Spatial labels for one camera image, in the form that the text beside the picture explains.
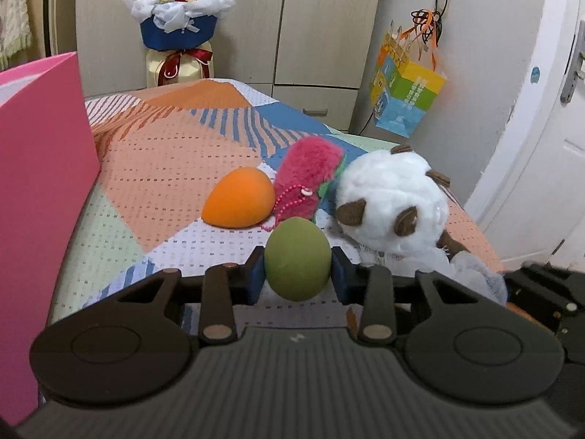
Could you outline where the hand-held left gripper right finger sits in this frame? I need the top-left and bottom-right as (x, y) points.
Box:
(331, 247), (483, 345)

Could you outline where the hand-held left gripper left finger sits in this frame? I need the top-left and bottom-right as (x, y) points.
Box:
(116, 246), (268, 345)

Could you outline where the green egg sponge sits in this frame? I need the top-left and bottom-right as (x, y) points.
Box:
(264, 216), (333, 303)

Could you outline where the orange egg sponge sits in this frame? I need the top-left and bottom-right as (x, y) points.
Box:
(201, 167), (277, 228)

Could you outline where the white panda plush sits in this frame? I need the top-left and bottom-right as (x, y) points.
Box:
(331, 144), (509, 305)

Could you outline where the pink strawberry plush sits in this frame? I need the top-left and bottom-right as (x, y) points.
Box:
(261, 136), (348, 232)

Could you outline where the pink cardboard box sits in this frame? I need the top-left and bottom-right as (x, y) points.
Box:
(0, 52), (102, 426)

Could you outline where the patchwork blanket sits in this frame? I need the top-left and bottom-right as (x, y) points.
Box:
(48, 78), (508, 325)

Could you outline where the white door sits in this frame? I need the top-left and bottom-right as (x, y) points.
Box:
(464, 0), (585, 266)

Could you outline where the colourful paper gift bag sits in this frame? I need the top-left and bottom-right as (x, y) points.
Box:
(369, 31), (447, 138)

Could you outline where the flower bouquet blue wrap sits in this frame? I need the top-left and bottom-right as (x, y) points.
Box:
(121, 0), (237, 52)

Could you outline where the black metal clothes rack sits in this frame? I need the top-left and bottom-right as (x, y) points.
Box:
(43, 0), (59, 58)

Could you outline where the black wall hook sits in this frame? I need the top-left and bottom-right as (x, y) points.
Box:
(409, 0), (451, 49)

